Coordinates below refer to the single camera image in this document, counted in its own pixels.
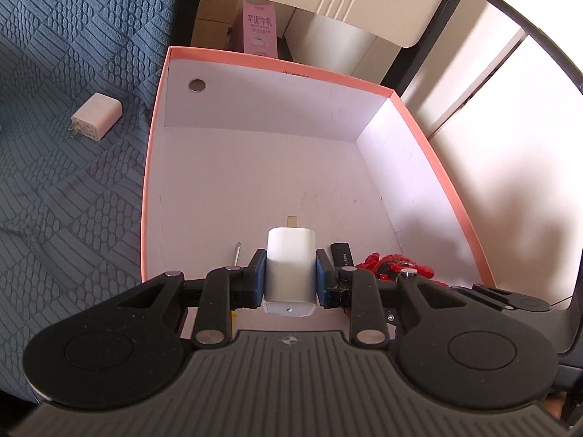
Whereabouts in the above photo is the red black toy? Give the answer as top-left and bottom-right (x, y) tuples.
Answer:
(354, 251), (438, 290)

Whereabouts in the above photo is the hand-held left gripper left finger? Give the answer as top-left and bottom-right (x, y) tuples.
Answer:
(114, 248), (268, 349)

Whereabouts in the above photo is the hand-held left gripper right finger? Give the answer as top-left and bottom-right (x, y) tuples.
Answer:
(314, 248), (461, 349)

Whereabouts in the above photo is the pink drink carton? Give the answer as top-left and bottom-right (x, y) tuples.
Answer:
(234, 0), (281, 59)

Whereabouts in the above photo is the black metal chair frame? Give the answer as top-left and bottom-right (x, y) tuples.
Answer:
(168, 0), (583, 101)

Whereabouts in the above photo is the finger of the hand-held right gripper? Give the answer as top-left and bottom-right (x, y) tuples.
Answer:
(455, 282), (570, 314)

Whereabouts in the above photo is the large white charger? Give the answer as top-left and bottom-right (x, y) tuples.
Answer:
(68, 92), (124, 141)

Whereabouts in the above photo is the blue textured cover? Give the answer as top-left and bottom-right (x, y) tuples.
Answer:
(0, 0), (183, 401)

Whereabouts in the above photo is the pink cardboard box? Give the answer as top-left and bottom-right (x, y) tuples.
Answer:
(141, 46), (496, 328)

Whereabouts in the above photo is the yellow handled screwdriver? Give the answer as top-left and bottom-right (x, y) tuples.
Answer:
(230, 241), (243, 320)

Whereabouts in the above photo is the black usb stick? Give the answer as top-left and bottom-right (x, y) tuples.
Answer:
(329, 242), (358, 270)

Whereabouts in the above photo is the small white charger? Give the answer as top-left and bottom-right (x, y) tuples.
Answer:
(262, 215), (318, 317)

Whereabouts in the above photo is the brown cardboard box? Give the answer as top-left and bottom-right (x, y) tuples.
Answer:
(191, 0), (244, 51)

